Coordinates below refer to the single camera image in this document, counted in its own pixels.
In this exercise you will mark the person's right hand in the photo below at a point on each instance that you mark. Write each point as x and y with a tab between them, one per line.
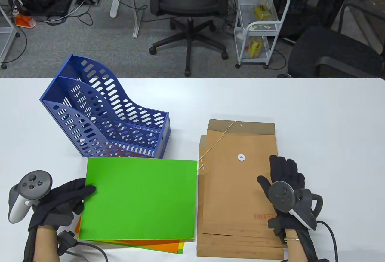
285	170

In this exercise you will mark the person's left hand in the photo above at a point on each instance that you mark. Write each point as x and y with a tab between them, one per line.
57	205

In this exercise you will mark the green cardstock sheet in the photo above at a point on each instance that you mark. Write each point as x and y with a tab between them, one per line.
138	199
180	251

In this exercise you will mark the orange cardstock sheet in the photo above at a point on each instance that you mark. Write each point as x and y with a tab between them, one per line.
156	246

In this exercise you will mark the person's left forearm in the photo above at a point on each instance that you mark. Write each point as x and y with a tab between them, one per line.
45	244

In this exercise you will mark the person's right forearm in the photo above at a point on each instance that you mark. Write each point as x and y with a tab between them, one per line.
292	250

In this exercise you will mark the right grey handheld controller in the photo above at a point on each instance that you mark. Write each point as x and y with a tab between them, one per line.
281	194

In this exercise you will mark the grey handheld controller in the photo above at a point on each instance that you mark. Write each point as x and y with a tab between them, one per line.
31	184
281	194

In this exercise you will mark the left grey handheld controller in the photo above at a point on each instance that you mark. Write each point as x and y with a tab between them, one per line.
31	184

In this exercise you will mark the blue perforated file holder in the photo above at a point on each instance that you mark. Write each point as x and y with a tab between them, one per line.
162	135

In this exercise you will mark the yellow snack bag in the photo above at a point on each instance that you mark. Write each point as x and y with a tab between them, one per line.
261	12
255	47

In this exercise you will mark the black armrest office chair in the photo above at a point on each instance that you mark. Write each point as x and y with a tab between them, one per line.
331	51

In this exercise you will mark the clear plastic cup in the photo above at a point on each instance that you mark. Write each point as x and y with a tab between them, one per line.
264	2

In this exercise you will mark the orange floor object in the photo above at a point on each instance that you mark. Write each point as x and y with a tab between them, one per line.
25	21

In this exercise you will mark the floor outlet box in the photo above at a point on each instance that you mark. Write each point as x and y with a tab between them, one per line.
90	0

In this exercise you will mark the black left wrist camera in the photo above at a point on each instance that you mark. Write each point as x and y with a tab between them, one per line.
66	242

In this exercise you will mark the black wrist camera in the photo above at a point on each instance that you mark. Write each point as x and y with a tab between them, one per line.
276	229
66	242

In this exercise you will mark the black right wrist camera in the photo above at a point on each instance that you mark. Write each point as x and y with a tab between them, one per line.
276	229

